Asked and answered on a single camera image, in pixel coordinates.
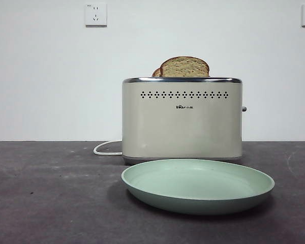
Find pale green round plate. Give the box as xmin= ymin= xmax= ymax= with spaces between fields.
xmin=120 ymin=159 xmax=275 ymax=216

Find cream two-slot toaster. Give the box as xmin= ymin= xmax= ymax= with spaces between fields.
xmin=121 ymin=76 xmax=247 ymax=166

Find white toaster power cable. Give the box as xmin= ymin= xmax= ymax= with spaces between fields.
xmin=93 ymin=140 xmax=123 ymax=156

